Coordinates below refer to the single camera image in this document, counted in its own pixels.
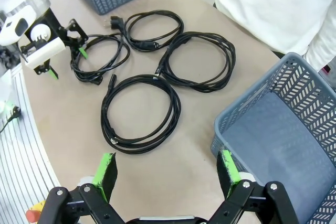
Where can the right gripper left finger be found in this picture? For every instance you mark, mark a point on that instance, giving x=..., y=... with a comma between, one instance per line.
x=106, y=171

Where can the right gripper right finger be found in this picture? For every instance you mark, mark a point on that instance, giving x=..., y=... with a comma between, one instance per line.
x=228, y=171

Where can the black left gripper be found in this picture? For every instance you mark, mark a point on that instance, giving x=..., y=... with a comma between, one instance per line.
x=53, y=22

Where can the person's left forearm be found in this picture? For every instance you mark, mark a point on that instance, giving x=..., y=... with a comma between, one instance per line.
x=323, y=37

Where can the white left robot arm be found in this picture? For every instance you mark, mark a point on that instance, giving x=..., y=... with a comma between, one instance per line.
x=26, y=12

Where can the red emergency stop button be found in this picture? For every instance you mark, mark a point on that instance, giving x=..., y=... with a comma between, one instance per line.
x=32, y=213

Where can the person in white sweatshirt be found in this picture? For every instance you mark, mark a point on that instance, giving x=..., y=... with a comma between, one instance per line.
x=262, y=3

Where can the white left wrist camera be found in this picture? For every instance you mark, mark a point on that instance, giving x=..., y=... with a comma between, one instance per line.
x=46, y=51

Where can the slotted aluminium base plate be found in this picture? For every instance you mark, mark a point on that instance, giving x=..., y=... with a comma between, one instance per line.
x=18, y=155

